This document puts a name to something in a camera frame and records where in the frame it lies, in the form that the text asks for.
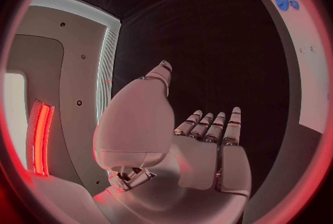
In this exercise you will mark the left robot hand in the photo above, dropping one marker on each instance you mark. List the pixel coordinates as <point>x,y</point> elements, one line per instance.
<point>145,124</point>

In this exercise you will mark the white task board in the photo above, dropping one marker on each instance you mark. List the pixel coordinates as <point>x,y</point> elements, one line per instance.
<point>309,61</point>

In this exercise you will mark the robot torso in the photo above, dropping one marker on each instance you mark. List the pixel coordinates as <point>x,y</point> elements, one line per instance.
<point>75,61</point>

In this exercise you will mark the glowing light bar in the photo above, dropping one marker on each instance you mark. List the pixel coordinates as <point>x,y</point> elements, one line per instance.
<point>41,138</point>

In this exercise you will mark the small blue gear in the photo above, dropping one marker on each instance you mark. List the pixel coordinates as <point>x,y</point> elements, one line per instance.
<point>294,4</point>

